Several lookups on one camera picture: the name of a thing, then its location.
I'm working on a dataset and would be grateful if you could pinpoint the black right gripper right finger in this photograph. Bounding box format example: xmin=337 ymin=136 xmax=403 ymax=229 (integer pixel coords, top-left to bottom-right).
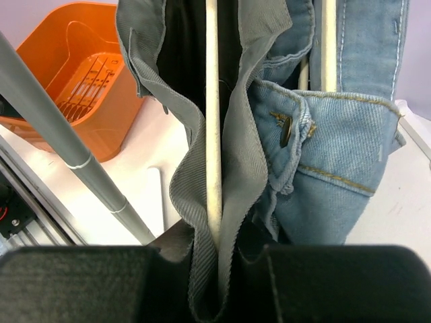
xmin=231 ymin=221 xmax=430 ymax=322

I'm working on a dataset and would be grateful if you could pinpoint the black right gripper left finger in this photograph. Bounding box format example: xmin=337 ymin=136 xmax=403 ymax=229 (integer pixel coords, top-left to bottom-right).
xmin=1 ymin=223 xmax=194 ymax=322

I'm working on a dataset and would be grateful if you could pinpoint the grey pleated skirt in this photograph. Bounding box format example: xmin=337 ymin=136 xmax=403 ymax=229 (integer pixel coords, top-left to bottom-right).
xmin=116 ymin=1 xmax=292 ymax=322

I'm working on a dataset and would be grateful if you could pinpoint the light blue denim skirt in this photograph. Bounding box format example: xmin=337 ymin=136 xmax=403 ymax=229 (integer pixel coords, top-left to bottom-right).
xmin=248 ymin=1 xmax=409 ymax=244

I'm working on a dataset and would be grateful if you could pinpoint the cream hanger of grey skirt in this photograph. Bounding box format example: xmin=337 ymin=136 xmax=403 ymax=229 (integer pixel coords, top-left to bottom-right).
xmin=205 ymin=0 xmax=222 ymax=250

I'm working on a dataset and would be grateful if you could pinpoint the cream hanger of denim skirt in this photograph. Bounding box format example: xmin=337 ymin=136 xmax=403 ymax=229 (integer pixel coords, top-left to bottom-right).
xmin=317 ymin=0 xmax=337 ymax=92

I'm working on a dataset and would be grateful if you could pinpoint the orange plastic basket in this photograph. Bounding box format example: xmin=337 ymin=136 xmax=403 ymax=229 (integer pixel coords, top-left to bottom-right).
xmin=16 ymin=2 xmax=143 ymax=162

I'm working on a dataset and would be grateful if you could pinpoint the grey white clothes rack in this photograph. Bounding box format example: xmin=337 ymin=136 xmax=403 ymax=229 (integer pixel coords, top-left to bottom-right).
xmin=1 ymin=35 xmax=156 ymax=245

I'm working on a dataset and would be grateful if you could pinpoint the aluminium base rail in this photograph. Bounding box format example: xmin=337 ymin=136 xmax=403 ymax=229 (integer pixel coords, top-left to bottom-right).
xmin=1 ymin=138 xmax=86 ymax=250

